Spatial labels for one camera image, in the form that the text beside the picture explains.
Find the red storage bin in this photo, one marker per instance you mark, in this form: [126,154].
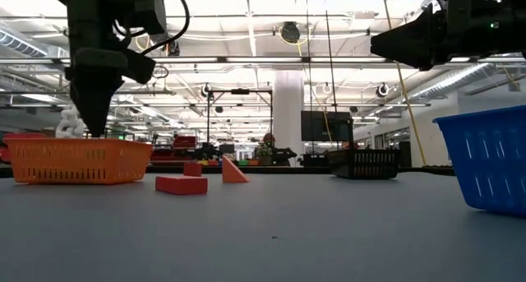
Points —
[185,142]

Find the orange triangle block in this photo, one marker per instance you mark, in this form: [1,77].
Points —
[231,175]

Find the black plastic basket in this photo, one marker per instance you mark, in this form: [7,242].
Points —
[363,165]

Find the small red cube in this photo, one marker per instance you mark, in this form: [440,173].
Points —
[192,169]

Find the person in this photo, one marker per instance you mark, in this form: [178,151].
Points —
[283,154]

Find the blue plastic basket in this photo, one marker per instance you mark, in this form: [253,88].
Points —
[493,163]

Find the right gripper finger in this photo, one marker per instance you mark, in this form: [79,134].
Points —
[415,56]
[419,31]

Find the orange plastic basket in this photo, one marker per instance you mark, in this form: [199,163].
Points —
[78,163]

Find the black frame stand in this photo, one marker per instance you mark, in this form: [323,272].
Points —
[208,117]

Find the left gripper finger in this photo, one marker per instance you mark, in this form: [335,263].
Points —
[112,105]
[92,105]

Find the black monitor screen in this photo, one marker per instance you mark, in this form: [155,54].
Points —
[324,126]

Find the red block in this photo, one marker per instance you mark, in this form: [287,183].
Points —
[181,185]

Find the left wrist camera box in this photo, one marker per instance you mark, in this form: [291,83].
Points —
[141,68]

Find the small green plant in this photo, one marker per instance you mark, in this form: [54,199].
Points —
[263,152]

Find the white pillar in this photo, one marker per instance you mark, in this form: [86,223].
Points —
[287,109]

